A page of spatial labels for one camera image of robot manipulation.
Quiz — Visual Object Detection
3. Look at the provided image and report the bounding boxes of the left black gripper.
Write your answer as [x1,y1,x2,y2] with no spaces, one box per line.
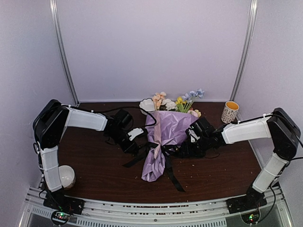
[108,129,138,154]

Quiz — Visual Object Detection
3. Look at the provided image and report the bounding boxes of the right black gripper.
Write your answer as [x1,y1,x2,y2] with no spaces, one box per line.
[178,135,211,158]

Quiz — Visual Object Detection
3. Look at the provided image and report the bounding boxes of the black printed ribbon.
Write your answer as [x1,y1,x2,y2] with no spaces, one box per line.
[123,142,185,192]

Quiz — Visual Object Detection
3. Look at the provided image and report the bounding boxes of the pink wrapping paper sheet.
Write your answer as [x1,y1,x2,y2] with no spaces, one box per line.
[142,111,198,182]

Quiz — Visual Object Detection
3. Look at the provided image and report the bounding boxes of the scalloped white bowl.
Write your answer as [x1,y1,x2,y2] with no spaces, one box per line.
[139,98,155,115]

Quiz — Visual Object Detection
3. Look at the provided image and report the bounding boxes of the blue flower stem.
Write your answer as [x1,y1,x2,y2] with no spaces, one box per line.
[182,88,205,113]

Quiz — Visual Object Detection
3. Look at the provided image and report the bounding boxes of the patterned mug orange inside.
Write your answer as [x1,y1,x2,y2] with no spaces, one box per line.
[221,101,240,124]

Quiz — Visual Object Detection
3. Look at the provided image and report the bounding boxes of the peach flower stem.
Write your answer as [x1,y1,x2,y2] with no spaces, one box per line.
[152,92,166,110]

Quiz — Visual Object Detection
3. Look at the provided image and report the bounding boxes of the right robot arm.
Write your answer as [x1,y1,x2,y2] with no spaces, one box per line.
[178,107,303,209]

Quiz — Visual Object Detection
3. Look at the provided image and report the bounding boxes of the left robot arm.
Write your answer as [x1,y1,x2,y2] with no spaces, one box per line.
[33,99,144,210]

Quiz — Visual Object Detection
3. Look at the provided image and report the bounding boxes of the round white bowl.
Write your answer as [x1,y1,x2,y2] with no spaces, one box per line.
[59,165,76,190]

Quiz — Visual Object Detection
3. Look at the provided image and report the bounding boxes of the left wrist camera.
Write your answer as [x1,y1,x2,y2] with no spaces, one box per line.
[127,128,145,141]

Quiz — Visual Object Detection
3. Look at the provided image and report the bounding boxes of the front aluminium rail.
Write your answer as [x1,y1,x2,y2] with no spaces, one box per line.
[17,186,294,227]

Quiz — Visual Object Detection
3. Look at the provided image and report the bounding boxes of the left aluminium frame post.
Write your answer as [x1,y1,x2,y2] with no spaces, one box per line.
[49,0,80,105]

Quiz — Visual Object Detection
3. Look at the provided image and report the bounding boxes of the aluminium frame post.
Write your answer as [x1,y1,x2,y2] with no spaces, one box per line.
[230,0,258,101]
[49,0,80,105]

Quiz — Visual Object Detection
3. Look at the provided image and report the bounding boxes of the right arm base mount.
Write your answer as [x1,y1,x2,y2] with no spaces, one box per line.
[226,195,267,214]

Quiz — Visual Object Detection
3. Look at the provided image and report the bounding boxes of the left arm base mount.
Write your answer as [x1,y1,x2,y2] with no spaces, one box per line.
[43,197,85,215]

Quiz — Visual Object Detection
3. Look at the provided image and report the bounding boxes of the right aluminium frame post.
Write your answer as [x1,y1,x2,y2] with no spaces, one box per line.
[230,0,258,101]

